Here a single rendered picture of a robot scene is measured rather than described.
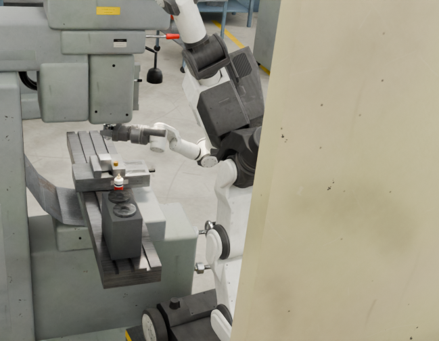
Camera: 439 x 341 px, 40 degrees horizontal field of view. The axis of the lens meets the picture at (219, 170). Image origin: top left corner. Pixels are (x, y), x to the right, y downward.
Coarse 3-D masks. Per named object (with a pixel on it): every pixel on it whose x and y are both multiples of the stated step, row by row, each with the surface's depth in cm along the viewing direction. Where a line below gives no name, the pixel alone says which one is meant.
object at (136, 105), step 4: (136, 64) 257; (136, 68) 257; (140, 68) 258; (136, 72) 258; (136, 76) 259; (136, 84) 260; (136, 88) 261; (136, 92) 262; (136, 96) 263; (136, 100) 264; (136, 104) 265; (136, 108) 266
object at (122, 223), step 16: (112, 192) 246; (128, 192) 248; (112, 208) 238; (128, 208) 239; (112, 224) 232; (128, 224) 234; (112, 240) 235; (128, 240) 238; (112, 256) 239; (128, 256) 242
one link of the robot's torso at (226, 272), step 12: (216, 240) 238; (216, 252) 240; (216, 264) 243; (228, 264) 246; (240, 264) 248; (216, 276) 249; (228, 276) 246; (216, 288) 254; (228, 288) 246; (228, 300) 247; (228, 312) 247
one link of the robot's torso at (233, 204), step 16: (224, 176) 225; (224, 192) 229; (240, 192) 233; (224, 208) 237; (240, 208) 234; (224, 224) 239; (240, 224) 237; (224, 240) 237; (240, 240) 239; (224, 256) 240
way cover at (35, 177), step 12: (24, 156) 276; (36, 180) 275; (36, 192) 263; (48, 192) 279; (60, 192) 289; (72, 192) 293; (48, 204) 269; (60, 204) 280; (72, 204) 283; (60, 216) 270; (72, 216) 275
